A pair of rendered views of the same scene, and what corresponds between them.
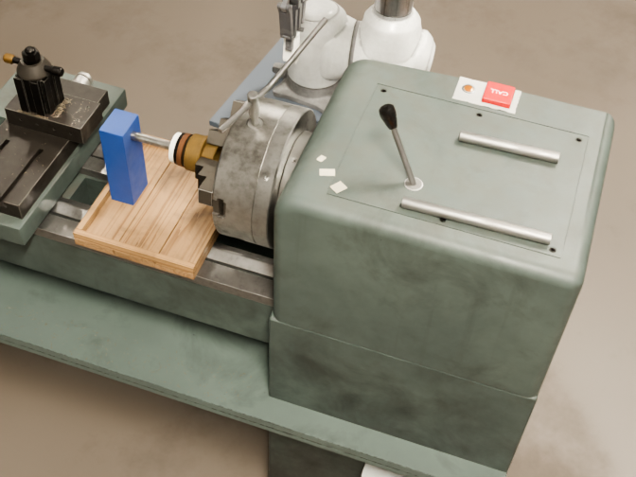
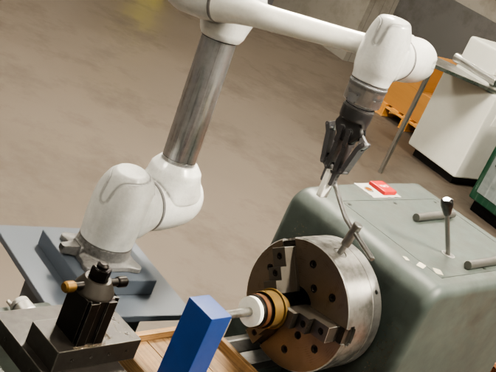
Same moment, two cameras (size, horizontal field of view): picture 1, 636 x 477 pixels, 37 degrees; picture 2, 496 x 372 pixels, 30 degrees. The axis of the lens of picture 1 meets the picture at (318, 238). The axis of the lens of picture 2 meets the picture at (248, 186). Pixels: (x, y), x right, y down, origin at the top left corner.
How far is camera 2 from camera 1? 2.32 m
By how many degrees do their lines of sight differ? 60
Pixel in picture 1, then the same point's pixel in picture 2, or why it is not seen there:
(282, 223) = (427, 315)
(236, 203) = (362, 324)
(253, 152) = (360, 275)
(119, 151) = (218, 336)
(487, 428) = not seen: outside the picture
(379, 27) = (187, 176)
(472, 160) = (435, 230)
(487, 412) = not seen: outside the picture
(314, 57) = (142, 218)
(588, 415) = not seen: outside the picture
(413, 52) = (200, 192)
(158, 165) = (153, 358)
